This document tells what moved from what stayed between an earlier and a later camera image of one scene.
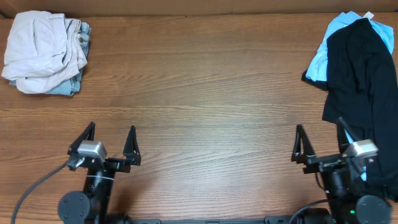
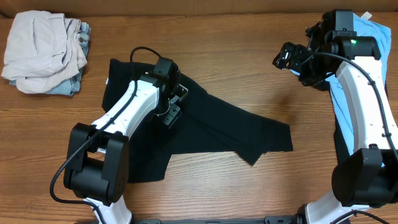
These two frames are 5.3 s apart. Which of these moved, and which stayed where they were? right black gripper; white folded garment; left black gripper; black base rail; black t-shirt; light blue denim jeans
Moved: right black gripper; black t-shirt; left black gripper
Stayed: white folded garment; light blue denim jeans; black base rail
